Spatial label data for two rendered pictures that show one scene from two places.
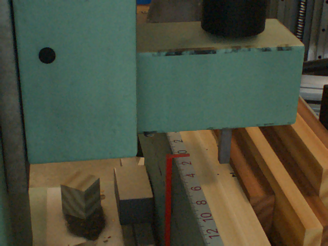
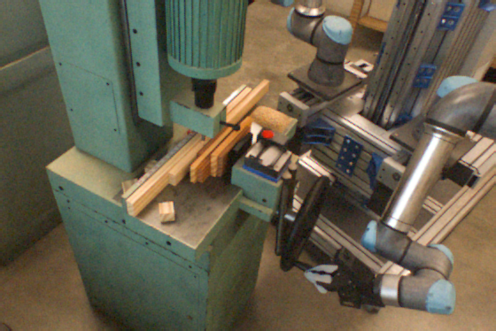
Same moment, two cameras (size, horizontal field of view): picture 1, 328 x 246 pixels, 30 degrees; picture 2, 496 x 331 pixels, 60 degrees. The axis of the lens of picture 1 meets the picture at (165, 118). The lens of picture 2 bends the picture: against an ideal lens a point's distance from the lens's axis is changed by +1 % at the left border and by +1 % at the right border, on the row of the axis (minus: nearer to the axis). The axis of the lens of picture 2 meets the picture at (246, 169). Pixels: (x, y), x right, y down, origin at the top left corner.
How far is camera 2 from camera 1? 0.84 m
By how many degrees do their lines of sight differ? 32
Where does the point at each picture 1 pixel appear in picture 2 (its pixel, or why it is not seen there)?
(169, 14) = (314, 68)
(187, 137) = not seen: hidden behind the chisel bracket
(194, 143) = not seen: hidden behind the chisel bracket
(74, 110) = (147, 109)
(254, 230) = (186, 160)
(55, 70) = (143, 97)
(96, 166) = not seen: hidden behind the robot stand
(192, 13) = (324, 73)
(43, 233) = (178, 136)
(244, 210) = (191, 155)
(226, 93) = (192, 120)
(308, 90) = (363, 132)
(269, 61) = (204, 118)
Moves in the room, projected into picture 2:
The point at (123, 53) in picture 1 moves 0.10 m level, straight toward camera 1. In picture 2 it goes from (157, 100) to (128, 119)
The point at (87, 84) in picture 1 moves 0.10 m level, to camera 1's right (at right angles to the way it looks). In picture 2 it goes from (150, 103) to (178, 120)
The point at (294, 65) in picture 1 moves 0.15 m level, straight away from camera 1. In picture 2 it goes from (210, 121) to (255, 103)
